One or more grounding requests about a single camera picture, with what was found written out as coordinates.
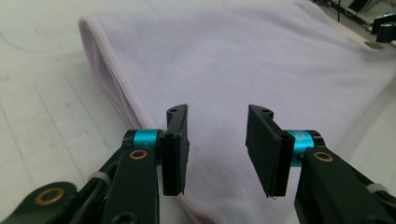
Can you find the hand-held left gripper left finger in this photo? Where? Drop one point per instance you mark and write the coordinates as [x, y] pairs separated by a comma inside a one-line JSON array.
[[137, 180]]

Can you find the white grid mat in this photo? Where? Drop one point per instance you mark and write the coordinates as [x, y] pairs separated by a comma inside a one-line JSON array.
[[37, 93]]

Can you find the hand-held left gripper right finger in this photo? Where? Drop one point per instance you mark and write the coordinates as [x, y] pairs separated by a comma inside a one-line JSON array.
[[327, 186]]

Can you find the aluminium rail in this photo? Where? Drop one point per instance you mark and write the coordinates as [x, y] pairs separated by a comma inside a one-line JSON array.
[[364, 14]]

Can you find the lavender printed towel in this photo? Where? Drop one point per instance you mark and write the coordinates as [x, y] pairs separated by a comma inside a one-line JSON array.
[[233, 62]]

